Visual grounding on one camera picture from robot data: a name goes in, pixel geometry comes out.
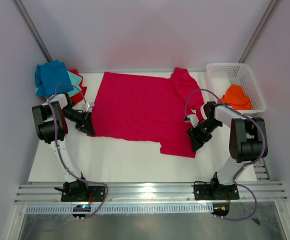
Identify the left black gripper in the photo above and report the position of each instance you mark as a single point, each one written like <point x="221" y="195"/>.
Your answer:
<point x="86" y="124"/>

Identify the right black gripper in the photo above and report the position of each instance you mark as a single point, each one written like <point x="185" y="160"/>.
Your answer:
<point x="198" y="143"/>

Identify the magenta t shirt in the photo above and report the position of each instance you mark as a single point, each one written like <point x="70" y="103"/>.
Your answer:
<point x="147" y="108"/>

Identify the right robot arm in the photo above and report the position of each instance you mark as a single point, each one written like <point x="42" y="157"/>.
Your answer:
<point x="247" y="144"/>

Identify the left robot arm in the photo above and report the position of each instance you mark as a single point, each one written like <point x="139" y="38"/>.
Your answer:
<point x="51" y="127"/>

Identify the red folded t shirt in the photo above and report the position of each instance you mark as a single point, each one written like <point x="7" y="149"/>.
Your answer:
<point x="78" y="97"/>

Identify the teal folded t shirt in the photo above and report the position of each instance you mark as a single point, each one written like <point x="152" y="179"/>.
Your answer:
<point x="74" y="87"/>

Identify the orange t shirt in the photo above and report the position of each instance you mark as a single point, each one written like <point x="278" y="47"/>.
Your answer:
<point x="236" y="98"/>

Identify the blue folded t shirt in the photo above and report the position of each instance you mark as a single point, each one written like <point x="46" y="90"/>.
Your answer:
<point x="48" y="76"/>

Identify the white plastic basket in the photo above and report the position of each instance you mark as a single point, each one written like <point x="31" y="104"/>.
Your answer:
<point x="222" y="76"/>

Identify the right black controller board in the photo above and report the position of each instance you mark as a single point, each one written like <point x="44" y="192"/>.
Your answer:
<point x="220" y="209"/>

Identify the black controller board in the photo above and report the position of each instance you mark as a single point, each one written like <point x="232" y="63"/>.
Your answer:
<point x="81" y="210"/>
<point x="220" y="209"/>

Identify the left black controller board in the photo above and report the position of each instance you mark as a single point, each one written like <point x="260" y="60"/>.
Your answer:
<point x="81" y="210"/>

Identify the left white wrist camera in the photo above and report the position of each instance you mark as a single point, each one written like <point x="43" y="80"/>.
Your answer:
<point x="87" y="107"/>

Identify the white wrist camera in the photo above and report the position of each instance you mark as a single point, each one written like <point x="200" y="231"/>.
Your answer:
<point x="193" y="119"/>
<point x="87" y="107"/>

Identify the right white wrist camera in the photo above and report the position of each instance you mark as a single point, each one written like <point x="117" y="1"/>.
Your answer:
<point x="193" y="119"/>

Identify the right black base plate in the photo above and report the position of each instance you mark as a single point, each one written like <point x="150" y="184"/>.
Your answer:
<point x="207" y="191"/>

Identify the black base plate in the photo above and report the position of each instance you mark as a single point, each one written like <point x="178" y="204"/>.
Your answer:
<point x="95" y="193"/>
<point x="207" y="191"/>

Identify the right side aluminium rail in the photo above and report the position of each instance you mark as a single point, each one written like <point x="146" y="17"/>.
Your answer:
<point x="261" y="171"/>

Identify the aluminium rail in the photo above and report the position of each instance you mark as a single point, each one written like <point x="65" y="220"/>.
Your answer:
<point x="145" y="193"/>
<point x="261" y="171"/>

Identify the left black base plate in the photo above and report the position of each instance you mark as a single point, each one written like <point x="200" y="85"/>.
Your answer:
<point x="95" y="193"/>

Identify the slotted grey cable duct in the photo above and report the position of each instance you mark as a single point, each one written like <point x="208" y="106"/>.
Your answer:
<point x="130" y="208"/>

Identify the aluminium front rail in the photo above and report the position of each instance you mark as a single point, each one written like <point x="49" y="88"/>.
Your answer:
<point x="145" y="193"/>

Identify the left corner aluminium post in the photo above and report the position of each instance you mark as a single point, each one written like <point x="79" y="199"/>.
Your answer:
<point x="32" y="28"/>

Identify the corner aluminium post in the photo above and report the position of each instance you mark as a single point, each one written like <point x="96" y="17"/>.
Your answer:
<point x="260" y="28"/>
<point x="32" y="28"/>

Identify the right corner aluminium post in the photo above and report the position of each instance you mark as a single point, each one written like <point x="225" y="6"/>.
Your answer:
<point x="260" y="28"/>

